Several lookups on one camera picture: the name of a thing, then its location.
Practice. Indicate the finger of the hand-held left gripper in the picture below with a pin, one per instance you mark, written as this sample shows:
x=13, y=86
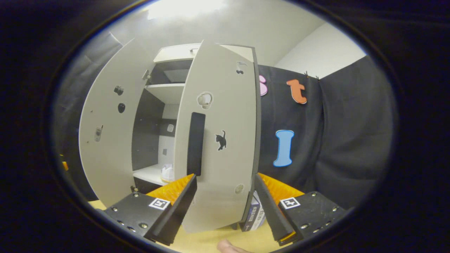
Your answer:
x=64, y=163

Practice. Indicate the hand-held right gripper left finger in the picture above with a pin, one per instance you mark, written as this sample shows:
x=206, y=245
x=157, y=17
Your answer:
x=179, y=214

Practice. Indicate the white shoe cabinet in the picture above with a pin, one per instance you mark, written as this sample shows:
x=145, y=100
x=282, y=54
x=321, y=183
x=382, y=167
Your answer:
x=168, y=93

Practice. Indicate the blue white carton box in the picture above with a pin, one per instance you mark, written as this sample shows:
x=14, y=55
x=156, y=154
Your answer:
x=253, y=214

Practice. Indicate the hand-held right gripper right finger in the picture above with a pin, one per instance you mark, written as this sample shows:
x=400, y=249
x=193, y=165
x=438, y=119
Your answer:
x=272, y=214

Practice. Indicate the white canvas shoe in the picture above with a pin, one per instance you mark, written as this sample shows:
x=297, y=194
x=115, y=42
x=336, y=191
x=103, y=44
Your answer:
x=167, y=174

